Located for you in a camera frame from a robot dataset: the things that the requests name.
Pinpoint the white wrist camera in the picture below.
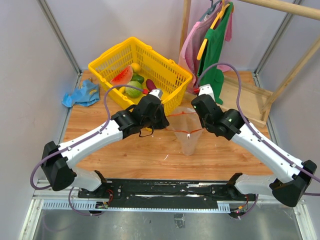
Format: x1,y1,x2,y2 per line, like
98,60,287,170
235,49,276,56
196,84,215,101
148,88,163,100

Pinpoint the wooden clothes rack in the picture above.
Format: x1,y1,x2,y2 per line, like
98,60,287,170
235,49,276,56
178,0,320,130

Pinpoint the yellow plastic basket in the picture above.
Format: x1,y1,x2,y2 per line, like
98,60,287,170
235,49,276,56
88,36,193,115

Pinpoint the yellow clothes hanger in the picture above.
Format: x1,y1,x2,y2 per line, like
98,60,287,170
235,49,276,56
196,1,231,62

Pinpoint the purple eggplant toy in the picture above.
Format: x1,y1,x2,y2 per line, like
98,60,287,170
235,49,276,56
145,78,157,92

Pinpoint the green cabbage toy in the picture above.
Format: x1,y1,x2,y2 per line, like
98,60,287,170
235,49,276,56
125,81,142,98

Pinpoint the yellow lemon toy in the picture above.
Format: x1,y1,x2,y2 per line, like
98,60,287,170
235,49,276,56
130,62,141,74

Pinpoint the pink shirt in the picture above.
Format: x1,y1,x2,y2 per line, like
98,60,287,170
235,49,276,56
178,1,222,93

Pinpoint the blue cloth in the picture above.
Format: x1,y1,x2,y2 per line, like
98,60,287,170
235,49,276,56
61,79,100,108

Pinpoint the grey clothes hanger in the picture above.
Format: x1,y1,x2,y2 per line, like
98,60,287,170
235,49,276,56
198,0,222,22

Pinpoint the clear zip top bag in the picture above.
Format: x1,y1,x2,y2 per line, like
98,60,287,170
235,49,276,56
166,106,204,156

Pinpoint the watermelon slice toy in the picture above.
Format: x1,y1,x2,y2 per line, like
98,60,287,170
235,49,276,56
110,65,134,86

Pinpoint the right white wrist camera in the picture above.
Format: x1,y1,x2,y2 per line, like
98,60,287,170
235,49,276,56
196,84,215,101

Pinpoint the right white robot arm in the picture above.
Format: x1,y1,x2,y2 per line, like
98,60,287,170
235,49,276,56
191,94,317,207

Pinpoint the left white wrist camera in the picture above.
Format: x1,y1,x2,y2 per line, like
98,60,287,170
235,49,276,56
148,88,163,100

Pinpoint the green shirt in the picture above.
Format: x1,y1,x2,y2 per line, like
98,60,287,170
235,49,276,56
195,2,234,105

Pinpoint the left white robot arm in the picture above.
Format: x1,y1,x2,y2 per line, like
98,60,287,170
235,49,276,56
41,94,169,198

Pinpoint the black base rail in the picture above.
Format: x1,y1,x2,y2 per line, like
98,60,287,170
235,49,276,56
78,178,255,211

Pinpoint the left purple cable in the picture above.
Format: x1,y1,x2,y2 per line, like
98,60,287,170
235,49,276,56
29,84,150,190

